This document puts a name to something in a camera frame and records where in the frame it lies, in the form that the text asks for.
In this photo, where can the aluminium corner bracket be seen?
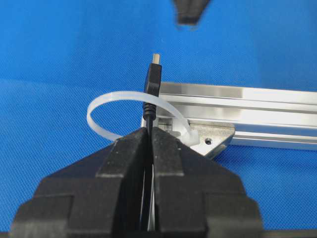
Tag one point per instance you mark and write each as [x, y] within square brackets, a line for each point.
[214, 137]

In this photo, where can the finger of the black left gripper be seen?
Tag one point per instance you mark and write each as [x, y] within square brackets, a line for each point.
[189, 12]

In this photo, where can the white zip tie loop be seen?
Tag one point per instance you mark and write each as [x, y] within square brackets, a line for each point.
[112, 108]

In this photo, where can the horizontal aluminium extrusion rail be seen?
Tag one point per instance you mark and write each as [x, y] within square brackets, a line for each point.
[262, 117]

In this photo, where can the blue mat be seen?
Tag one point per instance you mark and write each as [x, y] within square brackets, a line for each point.
[56, 56]

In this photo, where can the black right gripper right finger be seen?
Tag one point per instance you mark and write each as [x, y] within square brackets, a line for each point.
[198, 198]

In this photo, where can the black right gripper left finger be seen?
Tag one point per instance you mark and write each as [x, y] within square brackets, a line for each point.
[99, 196]

